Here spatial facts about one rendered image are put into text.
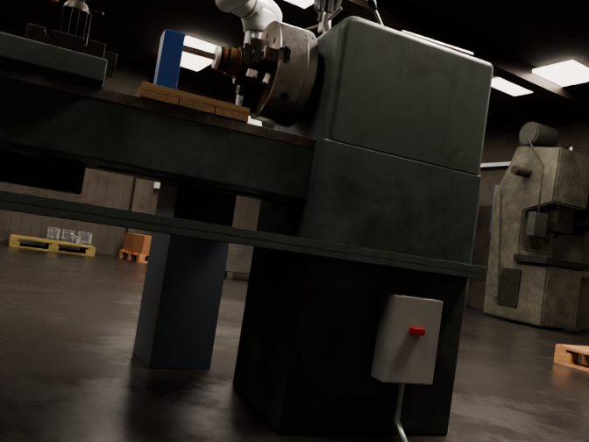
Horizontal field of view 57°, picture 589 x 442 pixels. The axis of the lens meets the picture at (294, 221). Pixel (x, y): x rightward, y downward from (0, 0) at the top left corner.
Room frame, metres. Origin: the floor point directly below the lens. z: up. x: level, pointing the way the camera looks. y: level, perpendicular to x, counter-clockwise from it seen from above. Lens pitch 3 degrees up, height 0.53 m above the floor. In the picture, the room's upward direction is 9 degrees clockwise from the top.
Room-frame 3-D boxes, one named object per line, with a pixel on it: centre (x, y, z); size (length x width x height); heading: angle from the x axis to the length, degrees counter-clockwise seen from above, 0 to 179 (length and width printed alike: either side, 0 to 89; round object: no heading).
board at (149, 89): (1.63, 0.38, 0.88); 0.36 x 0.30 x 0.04; 23
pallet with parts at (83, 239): (7.81, 3.39, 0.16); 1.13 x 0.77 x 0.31; 120
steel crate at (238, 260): (7.70, 0.63, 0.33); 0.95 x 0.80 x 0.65; 121
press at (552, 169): (7.24, -3.38, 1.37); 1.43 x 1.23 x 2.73; 30
